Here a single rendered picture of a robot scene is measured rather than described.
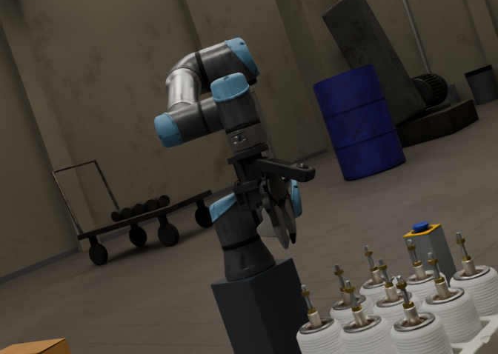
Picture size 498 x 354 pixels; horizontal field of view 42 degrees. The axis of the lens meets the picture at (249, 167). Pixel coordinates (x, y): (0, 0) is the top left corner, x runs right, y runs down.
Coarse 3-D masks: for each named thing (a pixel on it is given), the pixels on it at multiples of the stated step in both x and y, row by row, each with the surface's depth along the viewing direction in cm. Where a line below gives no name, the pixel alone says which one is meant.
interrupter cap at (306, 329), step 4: (324, 320) 134; (328, 320) 133; (332, 320) 132; (304, 324) 135; (308, 324) 135; (324, 324) 132; (328, 324) 130; (300, 328) 134; (304, 328) 133; (308, 328) 133; (316, 328) 131; (320, 328) 130; (324, 328) 129; (300, 332) 132; (304, 332) 130; (308, 332) 130; (312, 332) 129; (316, 332) 129
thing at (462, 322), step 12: (456, 300) 120; (468, 300) 120; (432, 312) 121; (444, 312) 120; (456, 312) 119; (468, 312) 120; (444, 324) 120; (456, 324) 119; (468, 324) 119; (480, 324) 122; (456, 336) 120; (468, 336) 119
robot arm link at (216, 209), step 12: (216, 204) 182; (228, 204) 181; (216, 216) 183; (228, 216) 181; (240, 216) 181; (252, 216) 181; (216, 228) 184; (228, 228) 182; (240, 228) 182; (252, 228) 183; (228, 240) 182; (240, 240) 182
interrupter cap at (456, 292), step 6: (450, 288) 126; (456, 288) 125; (432, 294) 127; (456, 294) 122; (462, 294) 121; (426, 300) 124; (432, 300) 123; (438, 300) 122; (444, 300) 121; (450, 300) 120
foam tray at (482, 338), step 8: (480, 320) 126; (488, 320) 124; (496, 320) 123; (488, 328) 120; (496, 328) 119; (480, 336) 118; (488, 336) 117; (496, 336) 118; (456, 344) 118; (464, 344) 117; (472, 344) 116; (480, 344) 115; (488, 344) 116; (496, 344) 118; (456, 352) 117; (464, 352) 114; (472, 352) 113; (480, 352) 114; (488, 352) 116; (496, 352) 117
